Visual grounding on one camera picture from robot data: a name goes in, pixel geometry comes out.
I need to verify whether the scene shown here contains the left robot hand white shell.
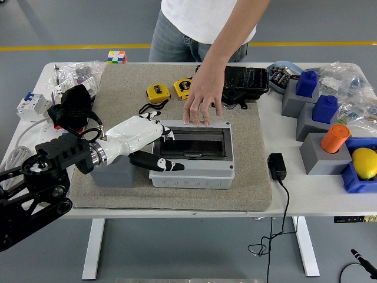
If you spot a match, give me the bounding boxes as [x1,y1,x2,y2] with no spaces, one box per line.
[101,111,186,172]

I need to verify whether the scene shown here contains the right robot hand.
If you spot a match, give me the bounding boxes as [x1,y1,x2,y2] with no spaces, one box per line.
[350,248,377,277]

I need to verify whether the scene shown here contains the person's left hand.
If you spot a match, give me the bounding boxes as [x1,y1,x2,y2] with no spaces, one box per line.
[182,69,227,127]

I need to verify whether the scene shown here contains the transparent hinged box lid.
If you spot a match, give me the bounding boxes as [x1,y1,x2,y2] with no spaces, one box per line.
[153,126,231,162]

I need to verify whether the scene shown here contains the grey plastic junction box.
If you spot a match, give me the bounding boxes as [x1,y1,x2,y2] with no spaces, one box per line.
[148,119,236,190]

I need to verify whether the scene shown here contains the orange cylinder battery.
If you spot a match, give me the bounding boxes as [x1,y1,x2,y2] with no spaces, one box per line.
[320,123,352,154]

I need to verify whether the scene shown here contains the black plastic tray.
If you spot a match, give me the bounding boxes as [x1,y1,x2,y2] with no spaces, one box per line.
[194,64,270,110]

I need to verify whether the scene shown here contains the grey block holder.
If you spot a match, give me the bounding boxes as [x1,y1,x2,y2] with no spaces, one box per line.
[90,153,137,188]
[299,132,353,176]
[281,78,320,119]
[295,101,339,142]

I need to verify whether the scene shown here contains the table height control panel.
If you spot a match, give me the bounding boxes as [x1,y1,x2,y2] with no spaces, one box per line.
[333,215,377,224]

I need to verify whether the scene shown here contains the grey-brown felt mat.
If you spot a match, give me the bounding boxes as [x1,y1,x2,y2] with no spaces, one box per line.
[68,63,273,212]

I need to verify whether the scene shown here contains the white table leg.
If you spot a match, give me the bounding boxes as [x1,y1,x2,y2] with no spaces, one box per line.
[81,218,106,280]
[291,216,321,277]

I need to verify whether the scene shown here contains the white terminal modules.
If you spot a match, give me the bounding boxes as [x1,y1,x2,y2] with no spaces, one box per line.
[51,76,100,103]

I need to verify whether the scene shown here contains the black cloth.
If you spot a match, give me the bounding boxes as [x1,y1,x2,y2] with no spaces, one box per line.
[47,85,92,130]

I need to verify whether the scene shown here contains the dark snack packets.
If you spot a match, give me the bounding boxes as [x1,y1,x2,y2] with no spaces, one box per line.
[270,66,292,88]

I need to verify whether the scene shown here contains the Rubik's cube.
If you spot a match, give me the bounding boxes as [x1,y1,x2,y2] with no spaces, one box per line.
[107,50,128,64]

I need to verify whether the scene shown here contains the blue plastic bin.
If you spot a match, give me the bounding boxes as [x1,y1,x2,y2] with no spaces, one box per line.
[340,137,377,194]

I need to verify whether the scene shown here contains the white power strip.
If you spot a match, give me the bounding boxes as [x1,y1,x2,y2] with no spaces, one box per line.
[35,123,70,148]

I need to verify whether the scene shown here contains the light blue bowl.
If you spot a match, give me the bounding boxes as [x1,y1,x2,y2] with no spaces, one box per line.
[266,60,304,95]

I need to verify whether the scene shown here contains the clear bags of hardware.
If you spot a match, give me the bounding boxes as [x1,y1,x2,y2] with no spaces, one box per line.
[44,60,107,92]

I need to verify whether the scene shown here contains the yellow lemon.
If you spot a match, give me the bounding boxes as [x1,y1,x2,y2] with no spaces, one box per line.
[352,147,377,180]

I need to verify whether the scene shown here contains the blue plastic block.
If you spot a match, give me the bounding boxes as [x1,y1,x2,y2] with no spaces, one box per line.
[295,70,319,98]
[312,94,339,124]

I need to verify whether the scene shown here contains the black power adapter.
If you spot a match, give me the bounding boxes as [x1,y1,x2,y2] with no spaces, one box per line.
[267,152,288,181]

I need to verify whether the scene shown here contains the white circuit breaker blue lever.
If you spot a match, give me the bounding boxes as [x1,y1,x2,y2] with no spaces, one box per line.
[16,91,54,121]

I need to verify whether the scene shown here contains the clear bags of small parts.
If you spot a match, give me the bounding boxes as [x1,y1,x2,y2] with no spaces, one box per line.
[306,61,377,130]

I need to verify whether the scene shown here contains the yellow tape measure black strap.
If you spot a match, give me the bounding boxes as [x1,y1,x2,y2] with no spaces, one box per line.
[138,84,171,115]

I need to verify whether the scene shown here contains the thin black adapter cord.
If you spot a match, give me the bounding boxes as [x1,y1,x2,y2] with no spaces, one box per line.
[246,178,299,283]

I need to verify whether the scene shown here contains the thick white power cable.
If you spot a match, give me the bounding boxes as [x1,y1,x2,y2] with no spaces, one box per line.
[0,117,53,189]

